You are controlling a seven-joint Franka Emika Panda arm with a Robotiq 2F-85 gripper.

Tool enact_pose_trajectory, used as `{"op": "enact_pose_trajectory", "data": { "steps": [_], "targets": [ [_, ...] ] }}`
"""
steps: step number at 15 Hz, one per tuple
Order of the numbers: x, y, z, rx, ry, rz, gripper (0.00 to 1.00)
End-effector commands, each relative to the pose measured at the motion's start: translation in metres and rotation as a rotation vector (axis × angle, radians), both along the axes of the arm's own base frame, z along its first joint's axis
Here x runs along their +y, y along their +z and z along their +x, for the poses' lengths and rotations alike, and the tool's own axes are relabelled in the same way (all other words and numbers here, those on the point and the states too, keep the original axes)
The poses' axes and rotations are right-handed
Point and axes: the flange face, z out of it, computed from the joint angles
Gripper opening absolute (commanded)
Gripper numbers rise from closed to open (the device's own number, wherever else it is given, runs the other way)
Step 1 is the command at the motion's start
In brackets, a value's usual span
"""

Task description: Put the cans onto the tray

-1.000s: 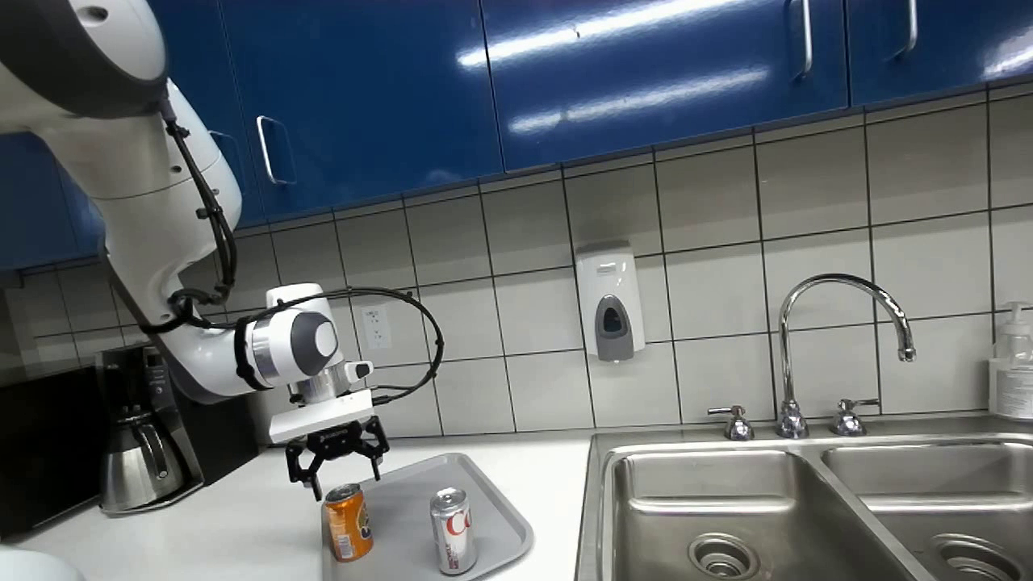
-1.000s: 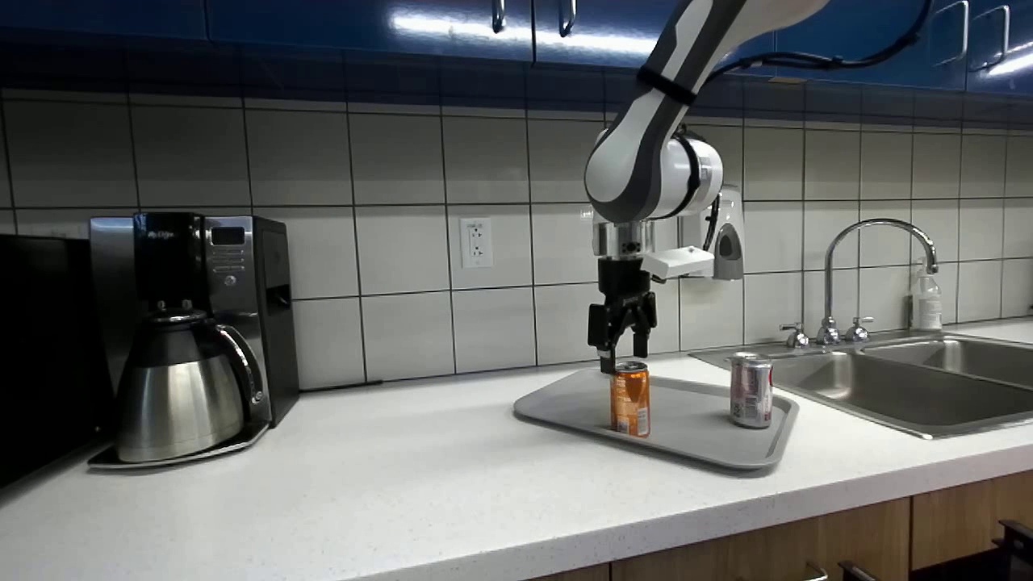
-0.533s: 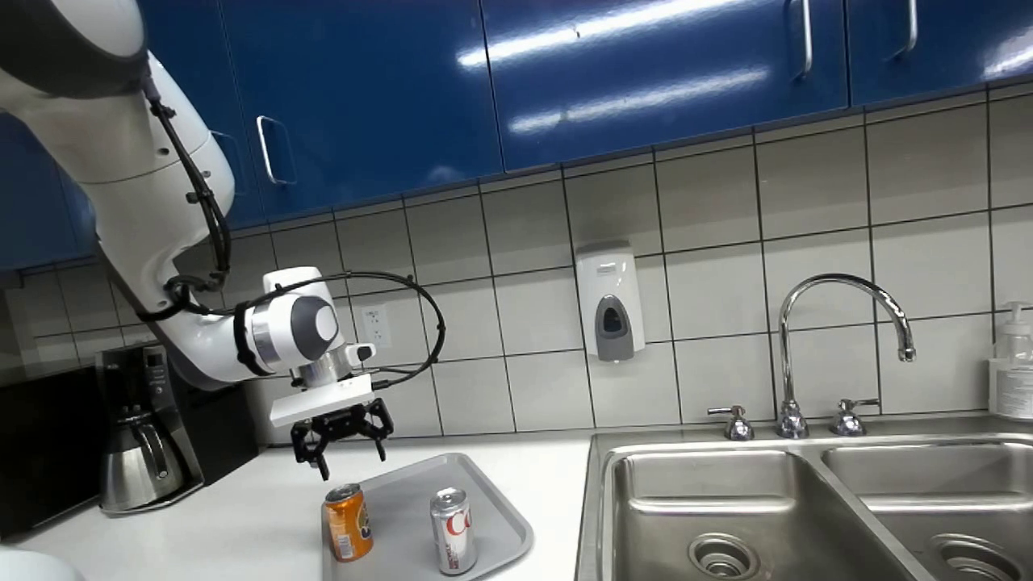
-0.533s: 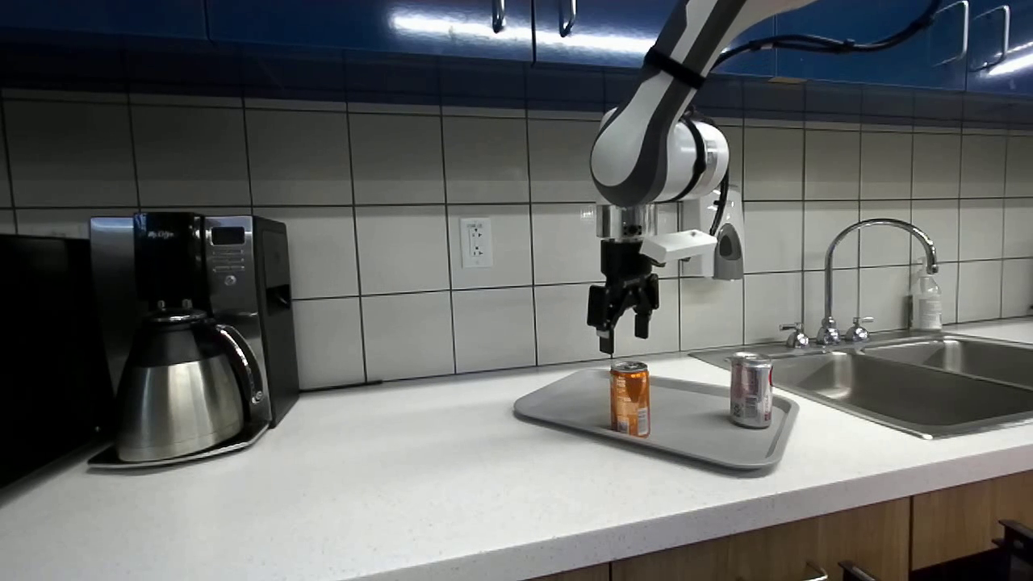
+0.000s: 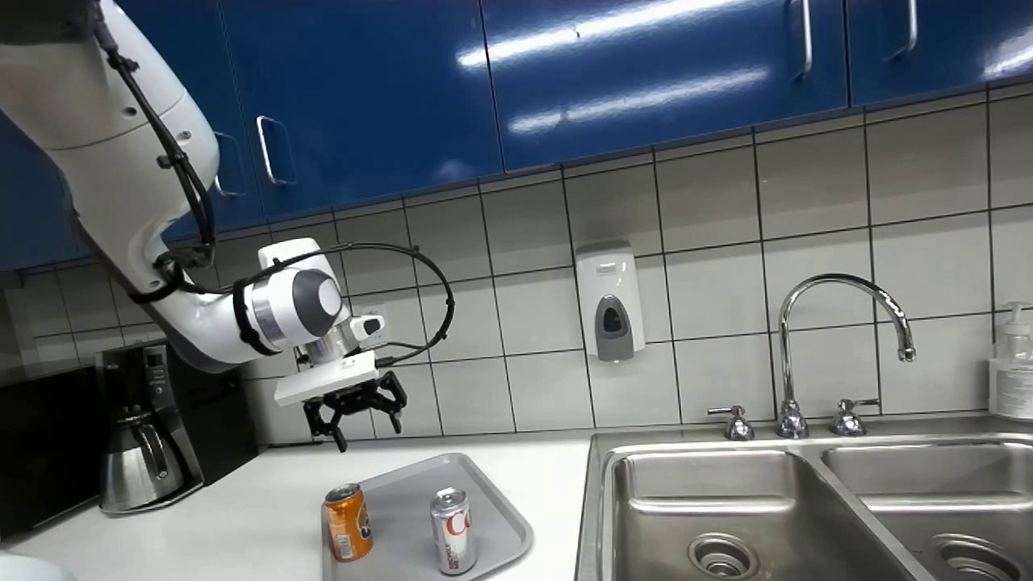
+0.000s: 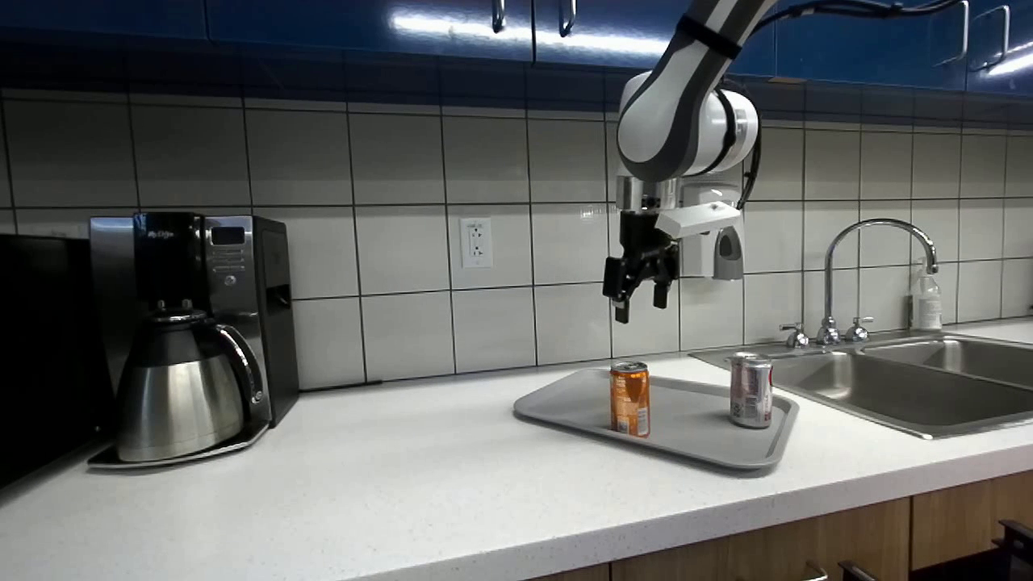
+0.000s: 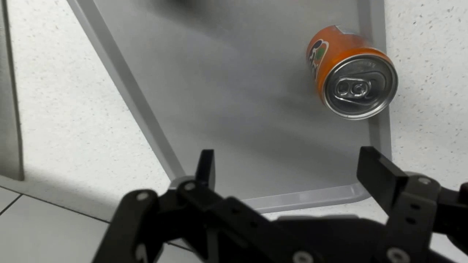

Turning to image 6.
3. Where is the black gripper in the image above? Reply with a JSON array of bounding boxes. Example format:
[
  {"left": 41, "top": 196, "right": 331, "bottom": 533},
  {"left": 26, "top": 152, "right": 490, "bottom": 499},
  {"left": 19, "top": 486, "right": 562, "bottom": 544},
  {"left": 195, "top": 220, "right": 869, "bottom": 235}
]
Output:
[{"left": 601, "top": 208, "right": 684, "bottom": 326}]

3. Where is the orange soda can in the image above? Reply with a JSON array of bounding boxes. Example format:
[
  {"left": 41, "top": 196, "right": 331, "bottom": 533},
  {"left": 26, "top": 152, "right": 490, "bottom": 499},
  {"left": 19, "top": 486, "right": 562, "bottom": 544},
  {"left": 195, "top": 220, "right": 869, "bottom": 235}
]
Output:
[{"left": 607, "top": 358, "right": 655, "bottom": 439}]

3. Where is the silver can with red print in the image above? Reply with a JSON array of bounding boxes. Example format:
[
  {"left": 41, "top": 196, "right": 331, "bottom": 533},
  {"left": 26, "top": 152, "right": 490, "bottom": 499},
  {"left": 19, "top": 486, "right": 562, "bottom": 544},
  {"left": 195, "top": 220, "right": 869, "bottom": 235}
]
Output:
[{"left": 726, "top": 348, "right": 777, "bottom": 432}]

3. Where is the grey plastic tray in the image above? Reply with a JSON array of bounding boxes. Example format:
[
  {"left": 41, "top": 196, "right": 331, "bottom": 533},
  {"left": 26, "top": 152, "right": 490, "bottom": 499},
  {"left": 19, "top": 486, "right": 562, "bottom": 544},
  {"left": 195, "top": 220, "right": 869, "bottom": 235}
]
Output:
[{"left": 511, "top": 368, "right": 800, "bottom": 478}]

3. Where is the chrome gooseneck faucet spout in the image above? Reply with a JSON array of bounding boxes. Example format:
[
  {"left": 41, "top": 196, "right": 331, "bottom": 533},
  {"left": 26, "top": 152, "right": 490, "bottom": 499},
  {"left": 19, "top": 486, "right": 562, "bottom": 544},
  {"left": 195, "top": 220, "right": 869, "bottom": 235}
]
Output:
[{"left": 817, "top": 216, "right": 944, "bottom": 348}]

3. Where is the blue glossy cabinet door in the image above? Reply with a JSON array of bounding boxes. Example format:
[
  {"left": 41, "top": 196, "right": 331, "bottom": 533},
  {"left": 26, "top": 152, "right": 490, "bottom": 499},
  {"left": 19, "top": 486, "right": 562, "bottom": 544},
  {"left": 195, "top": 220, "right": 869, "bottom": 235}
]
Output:
[
  {"left": 529, "top": 0, "right": 783, "bottom": 82},
  {"left": 0, "top": 0, "right": 539, "bottom": 65},
  {"left": 981, "top": 0, "right": 1033, "bottom": 97},
  {"left": 767, "top": 0, "right": 989, "bottom": 91}
]

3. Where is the clear soap pump bottle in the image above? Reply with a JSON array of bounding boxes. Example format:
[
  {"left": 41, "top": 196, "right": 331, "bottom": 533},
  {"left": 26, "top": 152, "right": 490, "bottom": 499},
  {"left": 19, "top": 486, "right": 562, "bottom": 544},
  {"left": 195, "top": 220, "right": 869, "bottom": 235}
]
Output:
[{"left": 908, "top": 261, "right": 947, "bottom": 336}]

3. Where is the wooden cabinet front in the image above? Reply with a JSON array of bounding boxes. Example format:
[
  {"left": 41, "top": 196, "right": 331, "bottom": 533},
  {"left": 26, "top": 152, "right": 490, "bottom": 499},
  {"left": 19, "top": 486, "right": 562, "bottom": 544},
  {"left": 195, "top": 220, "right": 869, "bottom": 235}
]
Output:
[
  {"left": 536, "top": 499, "right": 914, "bottom": 581},
  {"left": 912, "top": 467, "right": 1033, "bottom": 574}
]

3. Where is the stainless steel double sink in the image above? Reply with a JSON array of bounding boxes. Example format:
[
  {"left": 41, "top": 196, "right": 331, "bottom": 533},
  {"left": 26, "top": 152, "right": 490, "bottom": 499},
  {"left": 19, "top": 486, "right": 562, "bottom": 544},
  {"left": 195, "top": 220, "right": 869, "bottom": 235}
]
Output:
[{"left": 698, "top": 334, "right": 1033, "bottom": 442}]

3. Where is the black coffee maker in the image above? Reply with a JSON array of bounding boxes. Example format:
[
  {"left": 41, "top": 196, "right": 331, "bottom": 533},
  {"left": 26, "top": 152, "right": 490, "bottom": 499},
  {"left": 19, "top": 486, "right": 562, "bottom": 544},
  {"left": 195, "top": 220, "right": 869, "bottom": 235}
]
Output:
[{"left": 87, "top": 210, "right": 300, "bottom": 476}]

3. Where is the stainless steel coffee carafe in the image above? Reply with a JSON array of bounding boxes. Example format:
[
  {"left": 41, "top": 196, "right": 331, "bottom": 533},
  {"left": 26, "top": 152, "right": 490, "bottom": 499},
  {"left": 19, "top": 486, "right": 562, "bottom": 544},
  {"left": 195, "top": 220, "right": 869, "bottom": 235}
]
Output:
[{"left": 115, "top": 309, "right": 273, "bottom": 467}]

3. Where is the black microwave oven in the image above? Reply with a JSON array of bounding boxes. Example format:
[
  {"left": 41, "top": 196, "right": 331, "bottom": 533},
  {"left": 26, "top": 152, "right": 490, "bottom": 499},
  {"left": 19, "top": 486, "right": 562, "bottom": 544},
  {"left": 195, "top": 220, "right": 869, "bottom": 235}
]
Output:
[{"left": 0, "top": 232, "right": 111, "bottom": 488}]

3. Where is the white wall soap dispenser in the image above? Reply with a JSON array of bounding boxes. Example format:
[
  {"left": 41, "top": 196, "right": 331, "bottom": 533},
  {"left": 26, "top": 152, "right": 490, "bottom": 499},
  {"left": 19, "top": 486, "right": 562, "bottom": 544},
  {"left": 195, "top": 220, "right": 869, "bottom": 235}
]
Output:
[{"left": 678, "top": 224, "right": 749, "bottom": 286}]

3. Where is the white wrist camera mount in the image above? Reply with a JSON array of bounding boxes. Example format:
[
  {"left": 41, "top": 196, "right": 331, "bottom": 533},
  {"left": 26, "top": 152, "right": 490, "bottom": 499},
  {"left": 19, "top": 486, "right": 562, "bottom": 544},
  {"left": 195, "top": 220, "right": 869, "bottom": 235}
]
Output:
[{"left": 655, "top": 192, "right": 749, "bottom": 244}]

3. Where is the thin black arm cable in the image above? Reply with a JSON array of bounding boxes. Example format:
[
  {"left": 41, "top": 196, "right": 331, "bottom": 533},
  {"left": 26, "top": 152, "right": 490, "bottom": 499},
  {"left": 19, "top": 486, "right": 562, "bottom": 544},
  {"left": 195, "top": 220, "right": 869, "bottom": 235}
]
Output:
[{"left": 738, "top": 0, "right": 964, "bottom": 212}]

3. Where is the white wall power outlet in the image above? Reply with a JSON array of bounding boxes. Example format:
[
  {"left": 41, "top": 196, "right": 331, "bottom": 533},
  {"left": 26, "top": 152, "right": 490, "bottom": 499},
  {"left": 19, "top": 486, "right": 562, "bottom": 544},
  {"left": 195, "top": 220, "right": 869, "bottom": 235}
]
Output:
[{"left": 459, "top": 216, "right": 498, "bottom": 272}]

